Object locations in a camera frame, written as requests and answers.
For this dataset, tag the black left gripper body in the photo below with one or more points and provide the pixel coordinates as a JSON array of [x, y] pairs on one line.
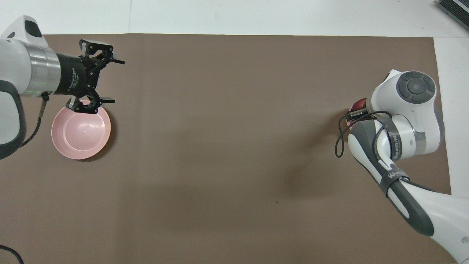
[[71, 75]]

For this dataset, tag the dark red apple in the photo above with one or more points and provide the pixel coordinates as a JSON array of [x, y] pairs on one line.
[[359, 103]]

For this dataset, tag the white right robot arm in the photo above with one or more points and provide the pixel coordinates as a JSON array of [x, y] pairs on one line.
[[414, 110]]

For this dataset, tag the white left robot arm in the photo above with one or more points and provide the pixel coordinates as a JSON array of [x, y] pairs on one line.
[[14, 58]]

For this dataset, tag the pink bowl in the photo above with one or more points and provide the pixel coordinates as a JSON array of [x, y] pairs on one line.
[[350, 124]]

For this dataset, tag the pink plate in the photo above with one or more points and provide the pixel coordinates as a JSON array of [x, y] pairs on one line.
[[80, 135]]

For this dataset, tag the brown table mat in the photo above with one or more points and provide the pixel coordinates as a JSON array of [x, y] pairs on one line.
[[234, 165]]

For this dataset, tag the grey ribbed metal device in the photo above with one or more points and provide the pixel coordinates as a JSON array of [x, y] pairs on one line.
[[456, 9]]

